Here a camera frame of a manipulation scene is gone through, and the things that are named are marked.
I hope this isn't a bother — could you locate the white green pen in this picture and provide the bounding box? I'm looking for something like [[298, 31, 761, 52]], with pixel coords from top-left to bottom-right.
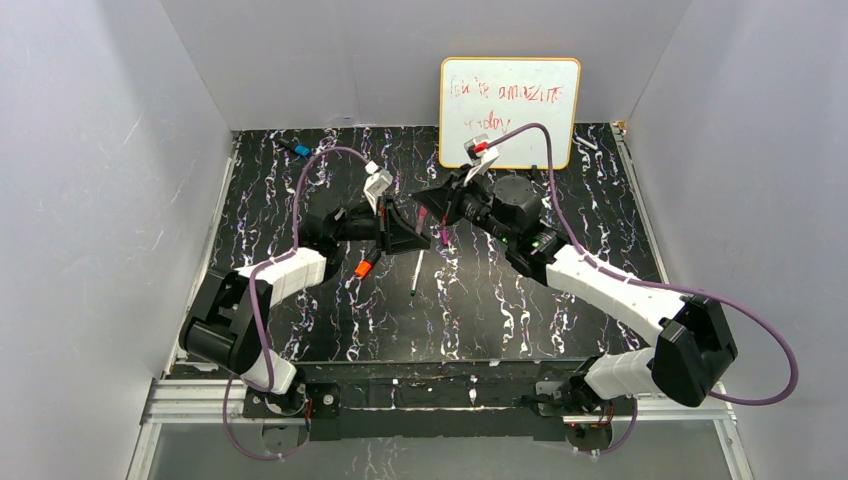
[[410, 250, 425, 297]]

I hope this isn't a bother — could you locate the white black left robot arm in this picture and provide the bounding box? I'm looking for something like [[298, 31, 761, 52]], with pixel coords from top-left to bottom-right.
[[178, 196, 431, 395]]

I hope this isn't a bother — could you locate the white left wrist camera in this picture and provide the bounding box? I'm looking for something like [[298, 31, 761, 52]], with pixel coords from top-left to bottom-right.
[[363, 161, 394, 213]]

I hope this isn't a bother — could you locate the orange framed whiteboard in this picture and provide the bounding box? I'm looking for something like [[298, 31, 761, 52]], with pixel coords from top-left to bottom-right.
[[438, 57, 581, 170]]

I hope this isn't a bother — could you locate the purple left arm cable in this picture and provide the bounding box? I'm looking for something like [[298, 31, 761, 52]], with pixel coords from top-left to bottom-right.
[[220, 145, 369, 463]]

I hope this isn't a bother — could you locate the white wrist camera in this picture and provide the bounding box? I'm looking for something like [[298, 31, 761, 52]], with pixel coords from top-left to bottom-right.
[[463, 134, 499, 186], [363, 161, 394, 213]]

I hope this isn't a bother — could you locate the blue black marker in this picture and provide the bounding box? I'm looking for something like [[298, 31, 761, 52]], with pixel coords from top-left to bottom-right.
[[278, 139, 313, 159]]

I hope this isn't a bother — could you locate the small white pen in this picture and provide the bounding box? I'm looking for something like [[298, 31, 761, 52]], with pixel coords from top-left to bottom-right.
[[574, 136, 599, 151]]

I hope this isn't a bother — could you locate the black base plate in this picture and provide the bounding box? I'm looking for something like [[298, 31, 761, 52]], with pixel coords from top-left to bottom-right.
[[243, 359, 634, 448]]

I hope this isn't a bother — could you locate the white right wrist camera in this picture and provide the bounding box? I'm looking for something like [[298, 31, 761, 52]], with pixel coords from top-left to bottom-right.
[[463, 134, 499, 186]]

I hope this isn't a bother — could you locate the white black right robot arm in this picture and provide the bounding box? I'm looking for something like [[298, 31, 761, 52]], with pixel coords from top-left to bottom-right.
[[411, 172, 738, 412]]

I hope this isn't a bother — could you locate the pink white pen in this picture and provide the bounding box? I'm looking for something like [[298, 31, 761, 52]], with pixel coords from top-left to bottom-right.
[[416, 206, 428, 234]]

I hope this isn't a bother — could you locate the black orange highlighter pen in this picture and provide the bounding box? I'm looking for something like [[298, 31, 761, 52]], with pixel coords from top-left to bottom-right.
[[354, 248, 382, 279]]

